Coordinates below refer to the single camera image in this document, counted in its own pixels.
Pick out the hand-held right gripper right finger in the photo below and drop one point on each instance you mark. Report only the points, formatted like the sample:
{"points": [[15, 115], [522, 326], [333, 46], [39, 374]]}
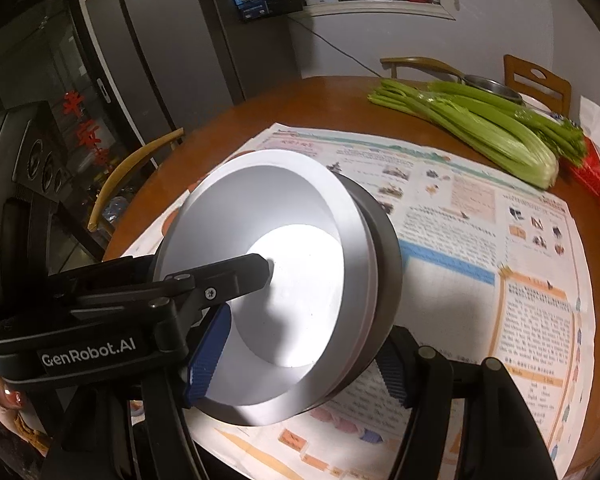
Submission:
{"points": [[394, 367]]}

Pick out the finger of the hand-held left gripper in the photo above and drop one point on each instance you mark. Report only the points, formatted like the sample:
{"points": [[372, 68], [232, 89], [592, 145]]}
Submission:
{"points": [[230, 272]]}

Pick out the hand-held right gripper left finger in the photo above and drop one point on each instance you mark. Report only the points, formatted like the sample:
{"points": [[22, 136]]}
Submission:
{"points": [[210, 355]]}

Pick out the large steel bowl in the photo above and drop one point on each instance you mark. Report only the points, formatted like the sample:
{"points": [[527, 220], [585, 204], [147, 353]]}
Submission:
{"points": [[387, 260]]}

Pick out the printed newspaper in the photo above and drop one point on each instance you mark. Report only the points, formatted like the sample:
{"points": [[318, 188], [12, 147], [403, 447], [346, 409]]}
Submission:
{"points": [[480, 260]]}

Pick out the yellow chair back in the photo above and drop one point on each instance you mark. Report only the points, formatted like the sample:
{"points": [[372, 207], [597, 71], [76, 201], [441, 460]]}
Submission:
{"points": [[125, 170]]}

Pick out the red knot decoration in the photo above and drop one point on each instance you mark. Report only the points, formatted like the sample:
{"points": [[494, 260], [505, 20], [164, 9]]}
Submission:
{"points": [[87, 130]]}

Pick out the grey refrigerator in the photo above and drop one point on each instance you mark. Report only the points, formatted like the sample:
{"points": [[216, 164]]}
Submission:
{"points": [[180, 50]]}

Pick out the celery bunch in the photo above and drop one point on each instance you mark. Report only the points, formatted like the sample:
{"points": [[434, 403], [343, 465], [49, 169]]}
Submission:
{"points": [[540, 115], [480, 130]]}

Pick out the dark glass cabinet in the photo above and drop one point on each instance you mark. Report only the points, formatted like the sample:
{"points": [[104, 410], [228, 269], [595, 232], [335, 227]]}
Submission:
{"points": [[55, 60]]}

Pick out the blue box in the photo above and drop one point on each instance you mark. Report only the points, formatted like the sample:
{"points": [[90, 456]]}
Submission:
{"points": [[250, 5]]}

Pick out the red tissue pack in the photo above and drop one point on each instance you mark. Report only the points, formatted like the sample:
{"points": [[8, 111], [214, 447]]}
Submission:
{"points": [[592, 175]]}

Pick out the curved brown wooden chair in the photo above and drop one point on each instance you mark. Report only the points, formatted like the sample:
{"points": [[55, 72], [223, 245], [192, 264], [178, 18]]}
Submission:
{"points": [[420, 64]]}

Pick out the small steel bowl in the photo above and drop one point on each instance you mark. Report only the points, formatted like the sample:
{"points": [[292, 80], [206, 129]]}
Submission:
{"points": [[492, 87]]}

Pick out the wooden chair back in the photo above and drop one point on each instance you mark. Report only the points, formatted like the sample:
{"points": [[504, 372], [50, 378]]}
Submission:
{"points": [[555, 90]]}

